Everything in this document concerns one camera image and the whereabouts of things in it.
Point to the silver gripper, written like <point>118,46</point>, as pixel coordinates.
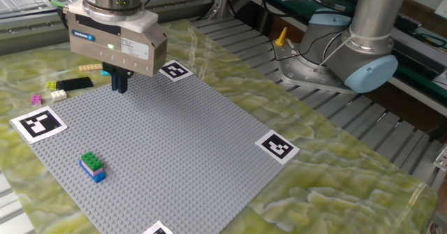
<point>115,49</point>

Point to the black Lego plate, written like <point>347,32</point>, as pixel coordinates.
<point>74,83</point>

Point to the lime green Lego brick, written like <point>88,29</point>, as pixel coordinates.
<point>51,85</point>

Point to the tan Lego plate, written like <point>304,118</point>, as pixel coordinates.
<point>89,67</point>

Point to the white Lego brick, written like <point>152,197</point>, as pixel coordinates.
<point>58,95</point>

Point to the grey Lego baseplate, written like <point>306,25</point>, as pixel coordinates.
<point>167,139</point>

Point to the magenta Lego brick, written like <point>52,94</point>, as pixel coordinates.
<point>36,100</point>

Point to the pink Lego brick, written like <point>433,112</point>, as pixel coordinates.
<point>97,173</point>

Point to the blue Lego brick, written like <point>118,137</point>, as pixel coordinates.
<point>99,178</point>

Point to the black white fiducial marker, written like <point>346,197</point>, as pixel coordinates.
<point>277,146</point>
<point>38,124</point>
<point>176,71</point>
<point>158,230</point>

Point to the yellow plastic tool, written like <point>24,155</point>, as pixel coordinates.
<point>281,38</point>

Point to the green topped bench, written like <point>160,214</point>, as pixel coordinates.
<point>279,8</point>

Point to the metal robot mounting plate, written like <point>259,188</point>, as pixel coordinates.
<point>297,77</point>

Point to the black electronics box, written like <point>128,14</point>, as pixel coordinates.
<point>424,57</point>

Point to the aluminium upright post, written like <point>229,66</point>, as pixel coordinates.
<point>221,0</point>

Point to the metal corner bracket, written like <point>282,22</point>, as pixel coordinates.
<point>441,159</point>

